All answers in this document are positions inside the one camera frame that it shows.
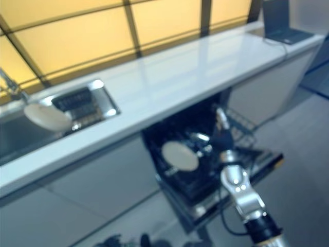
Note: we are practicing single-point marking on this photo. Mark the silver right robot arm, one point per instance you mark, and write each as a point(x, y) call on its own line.
point(241, 187)

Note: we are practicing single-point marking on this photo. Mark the chrome gooseneck kitchen faucet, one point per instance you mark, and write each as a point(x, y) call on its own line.
point(11, 87)

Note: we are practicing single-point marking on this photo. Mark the white cabinet beside dishwasher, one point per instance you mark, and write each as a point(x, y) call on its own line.
point(272, 87)

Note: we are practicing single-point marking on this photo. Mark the stainless steel sink basin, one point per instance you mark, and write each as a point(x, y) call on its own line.
point(15, 136)

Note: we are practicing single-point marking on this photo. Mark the narrow white cabinet door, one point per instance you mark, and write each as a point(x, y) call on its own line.
point(115, 175)

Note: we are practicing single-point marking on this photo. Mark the cream round plate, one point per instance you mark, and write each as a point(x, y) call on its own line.
point(180, 157)
point(47, 117)

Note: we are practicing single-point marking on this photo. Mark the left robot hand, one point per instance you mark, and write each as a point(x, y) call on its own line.
point(113, 242)

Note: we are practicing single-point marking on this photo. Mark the built-in dishwasher black interior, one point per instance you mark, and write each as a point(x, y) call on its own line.
point(180, 128)

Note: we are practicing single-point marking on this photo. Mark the dark open laptop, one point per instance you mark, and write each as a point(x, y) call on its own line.
point(278, 20)

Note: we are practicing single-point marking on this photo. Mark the black dish drying rack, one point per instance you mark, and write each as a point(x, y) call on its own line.
point(79, 103)

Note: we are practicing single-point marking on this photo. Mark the black left robot foot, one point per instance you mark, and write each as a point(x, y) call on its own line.
point(144, 240)

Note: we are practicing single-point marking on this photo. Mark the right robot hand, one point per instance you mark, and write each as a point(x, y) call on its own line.
point(222, 139)

